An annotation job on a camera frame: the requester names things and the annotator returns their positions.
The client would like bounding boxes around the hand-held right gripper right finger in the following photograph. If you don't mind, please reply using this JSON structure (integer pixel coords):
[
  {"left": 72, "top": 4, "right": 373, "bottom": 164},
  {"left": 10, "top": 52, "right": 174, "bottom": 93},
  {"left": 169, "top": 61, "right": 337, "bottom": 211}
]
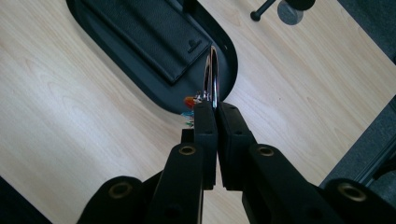
[{"left": 216, "top": 101, "right": 258, "bottom": 191}]

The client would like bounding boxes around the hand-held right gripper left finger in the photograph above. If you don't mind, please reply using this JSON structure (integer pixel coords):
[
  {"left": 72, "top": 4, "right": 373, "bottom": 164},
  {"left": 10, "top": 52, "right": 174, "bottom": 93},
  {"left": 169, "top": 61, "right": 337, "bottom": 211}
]
[{"left": 192, "top": 102, "right": 219, "bottom": 191}]

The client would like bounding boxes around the black oval tray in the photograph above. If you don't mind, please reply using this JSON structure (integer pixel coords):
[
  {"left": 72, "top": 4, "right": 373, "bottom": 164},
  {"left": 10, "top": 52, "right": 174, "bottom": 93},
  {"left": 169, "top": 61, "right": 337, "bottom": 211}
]
[{"left": 65, "top": 0, "right": 239, "bottom": 116}]

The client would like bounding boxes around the key ring with colourful tags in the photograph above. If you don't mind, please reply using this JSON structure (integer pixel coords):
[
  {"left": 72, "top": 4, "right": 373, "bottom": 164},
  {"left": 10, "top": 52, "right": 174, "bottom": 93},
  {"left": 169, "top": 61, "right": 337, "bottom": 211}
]
[{"left": 181, "top": 45, "right": 220, "bottom": 129}]

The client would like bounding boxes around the black rod with round tip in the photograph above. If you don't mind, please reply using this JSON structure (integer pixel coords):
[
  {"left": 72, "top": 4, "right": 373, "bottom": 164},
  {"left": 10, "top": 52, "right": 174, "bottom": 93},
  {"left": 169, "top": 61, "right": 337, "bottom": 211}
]
[{"left": 249, "top": 0, "right": 277, "bottom": 22}]

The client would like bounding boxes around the grey round cable grommet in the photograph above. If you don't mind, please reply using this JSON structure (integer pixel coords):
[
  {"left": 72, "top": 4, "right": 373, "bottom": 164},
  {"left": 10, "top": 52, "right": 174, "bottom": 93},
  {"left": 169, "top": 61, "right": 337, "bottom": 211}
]
[{"left": 276, "top": 0, "right": 304, "bottom": 26}]

